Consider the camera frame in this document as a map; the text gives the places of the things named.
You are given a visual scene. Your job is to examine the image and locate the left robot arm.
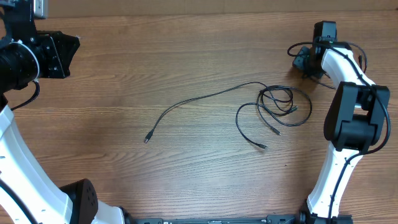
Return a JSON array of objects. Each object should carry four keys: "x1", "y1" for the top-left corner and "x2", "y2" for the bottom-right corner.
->
[{"x1": 1, "y1": 0, "x2": 135, "y2": 224}]

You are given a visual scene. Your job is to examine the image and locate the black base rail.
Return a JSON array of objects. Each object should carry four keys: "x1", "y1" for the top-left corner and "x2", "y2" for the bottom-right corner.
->
[{"x1": 124, "y1": 213, "x2": 354, "y2": 224}]

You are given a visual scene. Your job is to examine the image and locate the long black usb cable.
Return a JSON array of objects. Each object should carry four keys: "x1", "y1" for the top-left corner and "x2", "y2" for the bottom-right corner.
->
[{"x1": 143, "y1": 80, "x2": 271, "y2": 144}]

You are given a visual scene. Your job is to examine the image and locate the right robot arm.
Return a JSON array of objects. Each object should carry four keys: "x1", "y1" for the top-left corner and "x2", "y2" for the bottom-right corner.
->
[{"x1": 289, "y1": 21, "x2": 391, "y2": 223}]

